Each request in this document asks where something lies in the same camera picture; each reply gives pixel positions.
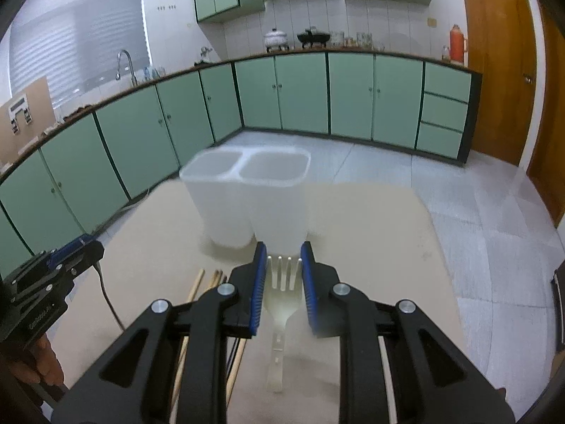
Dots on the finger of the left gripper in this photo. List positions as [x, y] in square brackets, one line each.
[69, 250]
[82, 261]

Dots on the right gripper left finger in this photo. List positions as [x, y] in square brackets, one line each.
[132, 381]

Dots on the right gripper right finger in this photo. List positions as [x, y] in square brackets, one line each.
[396, 364]

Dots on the white plastic fork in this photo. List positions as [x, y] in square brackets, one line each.
[282, 298]

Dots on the green lower kitchen cabinets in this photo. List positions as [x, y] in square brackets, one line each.
[79, 176]

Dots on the left human hand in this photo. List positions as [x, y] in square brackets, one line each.
[46, 368]

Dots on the plain bamboo chopstick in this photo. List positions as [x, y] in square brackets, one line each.
[184, 321]

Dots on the red patterned bamboo chopstick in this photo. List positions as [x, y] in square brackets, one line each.
[238, 347]

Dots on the cardboard box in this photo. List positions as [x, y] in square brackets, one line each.
[25, 117]

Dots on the white double utensil holder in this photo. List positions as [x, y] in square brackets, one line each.
[246, 193]

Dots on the window blind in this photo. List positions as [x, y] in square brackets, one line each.
[77, 45]

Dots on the white cooking pot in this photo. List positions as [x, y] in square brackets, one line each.
[276, 40]

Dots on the black wok with lid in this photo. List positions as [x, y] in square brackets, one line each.
[311, 38]

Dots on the orange thermos flask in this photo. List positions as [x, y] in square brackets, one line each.
[457, 44]

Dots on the wooden door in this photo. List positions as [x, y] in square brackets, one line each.
[501, 46]

